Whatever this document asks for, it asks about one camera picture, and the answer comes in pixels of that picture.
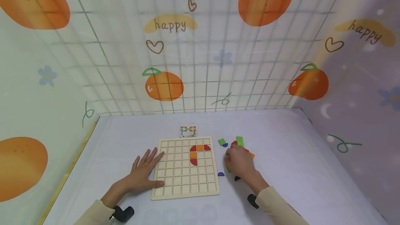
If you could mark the person's right hand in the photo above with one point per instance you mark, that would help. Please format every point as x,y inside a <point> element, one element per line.
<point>242,164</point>

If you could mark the person's left hand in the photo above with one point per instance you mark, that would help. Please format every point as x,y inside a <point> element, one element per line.
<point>143,174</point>

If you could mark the person's left index finger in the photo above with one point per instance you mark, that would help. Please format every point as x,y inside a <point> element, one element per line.
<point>158,159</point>

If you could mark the person's right fingers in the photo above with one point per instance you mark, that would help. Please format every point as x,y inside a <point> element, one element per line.
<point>230,157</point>

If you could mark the person's left little finger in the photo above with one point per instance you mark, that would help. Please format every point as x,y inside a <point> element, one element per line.
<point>136,162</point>

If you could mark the person's left thumb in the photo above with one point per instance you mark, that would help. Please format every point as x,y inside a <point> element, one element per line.
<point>157,183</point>

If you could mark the person's left middle finger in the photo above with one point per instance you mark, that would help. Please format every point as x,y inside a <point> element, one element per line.
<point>152,155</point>

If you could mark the person's left ring finger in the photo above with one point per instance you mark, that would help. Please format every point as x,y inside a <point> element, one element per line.
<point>144,157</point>

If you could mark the wooden grid puzzle board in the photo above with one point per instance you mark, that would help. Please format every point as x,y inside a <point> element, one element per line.
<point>184,180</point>

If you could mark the person's right forearm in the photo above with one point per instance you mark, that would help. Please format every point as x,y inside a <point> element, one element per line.
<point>278,207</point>

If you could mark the person's left forearm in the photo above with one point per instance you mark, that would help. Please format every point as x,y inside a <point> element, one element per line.
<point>104,207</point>

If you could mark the orange square tile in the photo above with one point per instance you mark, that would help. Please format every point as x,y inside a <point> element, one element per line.
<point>252,155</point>
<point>193,155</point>
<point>200,147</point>

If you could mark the red quarter circle tile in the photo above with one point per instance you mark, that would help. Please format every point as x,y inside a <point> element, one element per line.
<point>194,148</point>
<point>206,147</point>
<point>194,161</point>

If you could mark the small pattern card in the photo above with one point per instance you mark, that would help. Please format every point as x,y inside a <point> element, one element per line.
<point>188,131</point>

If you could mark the black wrist band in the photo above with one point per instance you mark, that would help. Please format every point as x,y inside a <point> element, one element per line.
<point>253,200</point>
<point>122,214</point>

